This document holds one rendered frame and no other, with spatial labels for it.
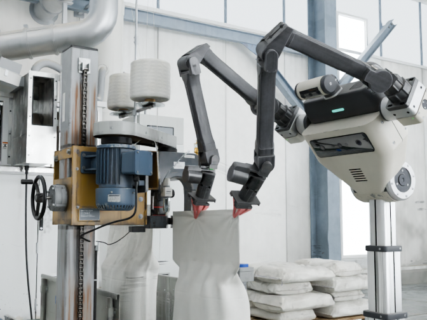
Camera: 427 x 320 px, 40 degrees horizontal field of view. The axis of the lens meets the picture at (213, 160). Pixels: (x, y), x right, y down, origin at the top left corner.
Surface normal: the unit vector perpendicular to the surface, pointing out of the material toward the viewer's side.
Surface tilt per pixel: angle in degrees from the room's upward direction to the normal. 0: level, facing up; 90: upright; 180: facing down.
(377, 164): 130
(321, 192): 90
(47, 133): 90
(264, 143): 111
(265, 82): 124
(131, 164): 90
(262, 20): 90
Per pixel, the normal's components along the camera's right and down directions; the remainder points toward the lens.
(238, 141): 0.54, -0.08
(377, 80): 0.18, 0.43
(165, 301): -0.84, -0.05
